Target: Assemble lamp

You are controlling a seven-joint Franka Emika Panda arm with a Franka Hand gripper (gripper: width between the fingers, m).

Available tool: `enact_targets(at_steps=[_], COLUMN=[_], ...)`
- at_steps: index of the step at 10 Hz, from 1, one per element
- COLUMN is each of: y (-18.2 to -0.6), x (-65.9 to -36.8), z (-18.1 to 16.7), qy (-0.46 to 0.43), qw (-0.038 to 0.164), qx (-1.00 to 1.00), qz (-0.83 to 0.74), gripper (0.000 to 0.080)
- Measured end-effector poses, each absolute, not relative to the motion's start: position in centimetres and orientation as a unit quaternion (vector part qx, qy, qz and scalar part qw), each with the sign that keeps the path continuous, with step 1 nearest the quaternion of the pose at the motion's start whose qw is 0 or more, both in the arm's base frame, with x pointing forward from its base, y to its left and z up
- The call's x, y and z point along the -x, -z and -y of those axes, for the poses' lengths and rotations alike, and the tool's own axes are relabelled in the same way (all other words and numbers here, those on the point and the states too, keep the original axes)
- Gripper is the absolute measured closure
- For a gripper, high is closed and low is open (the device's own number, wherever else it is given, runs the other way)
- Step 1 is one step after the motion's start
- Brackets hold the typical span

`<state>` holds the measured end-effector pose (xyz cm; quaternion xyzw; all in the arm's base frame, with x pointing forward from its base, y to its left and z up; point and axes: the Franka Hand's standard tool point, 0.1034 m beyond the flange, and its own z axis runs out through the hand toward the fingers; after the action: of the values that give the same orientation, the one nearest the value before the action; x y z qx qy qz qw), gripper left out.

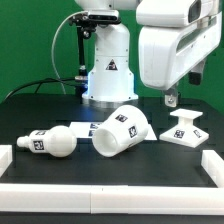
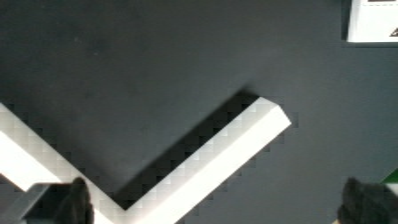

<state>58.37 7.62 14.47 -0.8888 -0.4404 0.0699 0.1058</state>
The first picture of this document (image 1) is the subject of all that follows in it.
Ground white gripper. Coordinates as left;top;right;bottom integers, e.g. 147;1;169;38
138;13;222;107

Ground white lamp base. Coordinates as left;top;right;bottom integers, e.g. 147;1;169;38
159;109;209;148

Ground white lamp bulb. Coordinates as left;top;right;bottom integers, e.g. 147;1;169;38
17;125;77;157

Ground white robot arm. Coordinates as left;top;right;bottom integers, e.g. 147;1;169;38
75;0;222;107

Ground white lamp shade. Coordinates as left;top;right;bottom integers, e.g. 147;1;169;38
92;105;148;157

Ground white paper marker sheet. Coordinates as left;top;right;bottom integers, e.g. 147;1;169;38
69;122;157;141

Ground white right wall block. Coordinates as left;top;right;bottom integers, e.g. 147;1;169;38
201;150;224;188

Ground white wall block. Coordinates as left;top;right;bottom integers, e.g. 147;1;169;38
201;150;224;188
0;145;12;177

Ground black cable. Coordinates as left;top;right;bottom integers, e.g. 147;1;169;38
3;77;88;101

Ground white front wall bar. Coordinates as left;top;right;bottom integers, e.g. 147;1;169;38
0;184;224;215

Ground white left wall block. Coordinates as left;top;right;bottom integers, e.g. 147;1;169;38
0;145;12;177

